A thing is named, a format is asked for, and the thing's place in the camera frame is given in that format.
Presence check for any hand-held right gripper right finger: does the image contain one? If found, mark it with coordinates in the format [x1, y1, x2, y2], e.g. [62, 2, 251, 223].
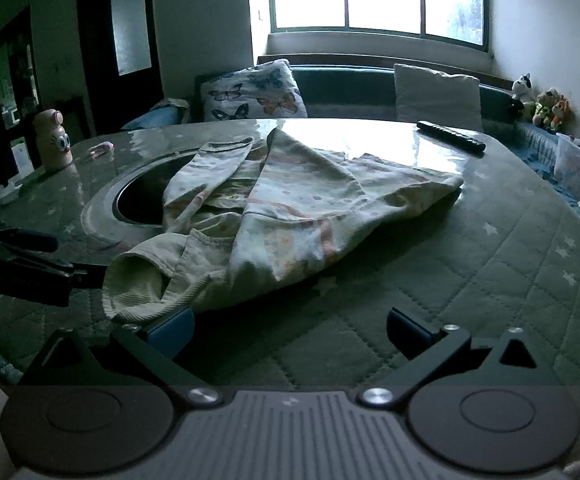
[360, 306, 553, 407]

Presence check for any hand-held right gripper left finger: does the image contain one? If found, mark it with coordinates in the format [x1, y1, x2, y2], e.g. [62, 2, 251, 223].
[20, 306, 223, 408]

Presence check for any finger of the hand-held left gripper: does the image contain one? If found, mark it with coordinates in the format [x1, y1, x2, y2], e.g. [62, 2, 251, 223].
[20, 256, 107, 292]
[0, 226, 60, 254]

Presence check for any pale patterned garment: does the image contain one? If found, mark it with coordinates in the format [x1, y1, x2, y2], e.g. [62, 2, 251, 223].
[102, 127, 465, 325]

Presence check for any round built-in table burner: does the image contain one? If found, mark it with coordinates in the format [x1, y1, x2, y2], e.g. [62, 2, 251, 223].
[81, 150, 211, 256]

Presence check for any pink owl figure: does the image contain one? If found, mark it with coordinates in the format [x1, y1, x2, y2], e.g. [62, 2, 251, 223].
[32, 108, 75, 170]

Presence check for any dark glass cabinet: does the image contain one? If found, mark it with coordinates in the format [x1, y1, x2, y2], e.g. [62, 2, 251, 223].
[0, 5, 41, 196]

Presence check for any blue cushion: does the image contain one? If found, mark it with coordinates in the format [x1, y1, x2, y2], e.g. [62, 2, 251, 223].
[121, 99, 191, 132]

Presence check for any black remote control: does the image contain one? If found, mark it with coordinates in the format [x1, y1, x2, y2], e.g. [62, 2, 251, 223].
[416, 120, 487, 154]

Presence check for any dark door with glass pane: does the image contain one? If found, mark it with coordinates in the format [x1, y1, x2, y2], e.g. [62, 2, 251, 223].
[75, 0, 166, 136]

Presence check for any plain white pillow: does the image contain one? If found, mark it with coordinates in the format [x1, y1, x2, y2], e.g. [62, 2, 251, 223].
[392, 63, 485, 133]

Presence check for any dark teal sofa bench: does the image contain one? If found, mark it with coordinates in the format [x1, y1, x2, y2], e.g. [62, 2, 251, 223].
[120, 54, 571, 171]

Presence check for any butterfly print pillow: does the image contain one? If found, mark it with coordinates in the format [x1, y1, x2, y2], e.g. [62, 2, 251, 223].
[202, 58, 308, 123]

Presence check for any yellow green plush toy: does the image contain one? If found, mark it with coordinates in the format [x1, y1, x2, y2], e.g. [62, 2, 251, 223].
[532, 88, 561, 129]

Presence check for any orange plush toy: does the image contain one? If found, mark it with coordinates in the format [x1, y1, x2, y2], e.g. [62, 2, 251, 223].
[550, 95, 572, 134]

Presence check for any black and white plush toy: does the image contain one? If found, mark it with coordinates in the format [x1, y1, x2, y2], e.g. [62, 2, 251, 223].
[512, 73, 534, 103]

